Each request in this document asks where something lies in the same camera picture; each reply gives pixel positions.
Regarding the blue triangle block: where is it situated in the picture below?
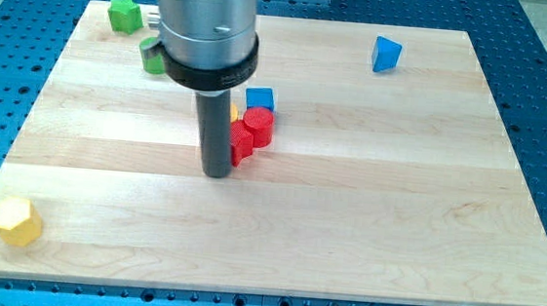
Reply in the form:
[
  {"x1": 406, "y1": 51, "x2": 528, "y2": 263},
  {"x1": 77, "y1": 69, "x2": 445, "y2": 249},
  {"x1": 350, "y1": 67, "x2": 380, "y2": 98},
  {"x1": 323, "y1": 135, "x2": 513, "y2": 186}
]
[{"x1": 371, "y1": 36, "x2": 403, "y2": 72}]

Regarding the silver robot arm cylinder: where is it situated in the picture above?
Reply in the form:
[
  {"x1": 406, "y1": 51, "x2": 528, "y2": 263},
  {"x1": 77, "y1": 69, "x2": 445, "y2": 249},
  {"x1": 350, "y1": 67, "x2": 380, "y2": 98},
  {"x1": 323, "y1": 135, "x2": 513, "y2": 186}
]
[{"x1": 153, "y1": 0, "x2": 259, "y2": 92}]

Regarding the red cylinder block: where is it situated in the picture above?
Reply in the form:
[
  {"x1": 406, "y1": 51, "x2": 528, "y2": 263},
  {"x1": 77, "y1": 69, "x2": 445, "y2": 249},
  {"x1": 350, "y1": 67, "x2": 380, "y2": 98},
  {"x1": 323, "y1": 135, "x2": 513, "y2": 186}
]
[{"x1": 243, "y1": 106, "x2": 275, "y2": 148}]

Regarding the yellow hexagon block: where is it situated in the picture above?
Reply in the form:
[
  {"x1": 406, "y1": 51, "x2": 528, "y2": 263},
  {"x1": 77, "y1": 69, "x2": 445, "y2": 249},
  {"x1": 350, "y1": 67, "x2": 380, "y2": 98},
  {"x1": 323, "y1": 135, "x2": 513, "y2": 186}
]
[{"x1": 0, "y1": 197, "x2": 43, "y2": 247}]

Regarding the blue cube block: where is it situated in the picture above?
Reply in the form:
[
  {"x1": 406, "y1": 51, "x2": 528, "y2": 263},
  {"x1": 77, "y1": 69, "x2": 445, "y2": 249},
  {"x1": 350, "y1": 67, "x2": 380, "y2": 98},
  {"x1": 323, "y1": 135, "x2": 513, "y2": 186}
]
[{"x1": 245, "y1": 87, "x2": 275, "y2": 112}]

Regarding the small yellow block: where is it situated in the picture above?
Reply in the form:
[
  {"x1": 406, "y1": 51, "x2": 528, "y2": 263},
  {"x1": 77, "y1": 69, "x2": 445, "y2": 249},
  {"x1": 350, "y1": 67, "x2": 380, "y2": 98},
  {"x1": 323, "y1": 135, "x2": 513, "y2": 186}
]
[{"x1": 230, "y1": 103, "x2": 239, "y2": 124}]

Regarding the green star block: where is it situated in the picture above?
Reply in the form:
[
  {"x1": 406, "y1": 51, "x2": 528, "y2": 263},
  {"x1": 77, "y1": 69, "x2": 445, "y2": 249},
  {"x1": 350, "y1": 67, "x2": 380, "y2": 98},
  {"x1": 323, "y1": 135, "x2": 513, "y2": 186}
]
[{"x1": 107, "y1": 0, "x2": 143, "y2": 34}]

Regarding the green cylinder block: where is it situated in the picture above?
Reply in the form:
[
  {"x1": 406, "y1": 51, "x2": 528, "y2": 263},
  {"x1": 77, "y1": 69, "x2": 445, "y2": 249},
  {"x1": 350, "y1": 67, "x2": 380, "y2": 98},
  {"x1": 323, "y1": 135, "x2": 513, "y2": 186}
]
[{"x1": 138, "y1": 37, "x2": 165, "y2": 75}]

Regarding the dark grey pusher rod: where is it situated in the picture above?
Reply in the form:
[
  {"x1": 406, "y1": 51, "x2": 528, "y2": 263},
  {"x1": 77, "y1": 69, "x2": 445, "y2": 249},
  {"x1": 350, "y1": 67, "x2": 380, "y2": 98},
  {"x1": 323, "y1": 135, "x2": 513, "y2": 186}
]
[{"x1": 195, "y1": 90, "x2": 232, "y2": 178}]

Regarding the red moon block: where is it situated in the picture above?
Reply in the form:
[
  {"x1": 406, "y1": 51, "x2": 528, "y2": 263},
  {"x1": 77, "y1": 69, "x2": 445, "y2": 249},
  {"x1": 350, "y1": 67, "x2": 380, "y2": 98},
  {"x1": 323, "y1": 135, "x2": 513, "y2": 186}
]
[{"x1": 230, "y1": 120, "x2": 254, "y2": 167}]

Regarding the light wooden board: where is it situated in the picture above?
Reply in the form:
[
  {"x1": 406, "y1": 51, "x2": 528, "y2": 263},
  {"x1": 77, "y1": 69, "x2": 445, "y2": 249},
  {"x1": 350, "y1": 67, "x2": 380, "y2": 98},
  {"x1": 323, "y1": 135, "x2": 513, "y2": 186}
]
[{"x1": 0, "y1": 1, "x2": 547, "y2": 306}]

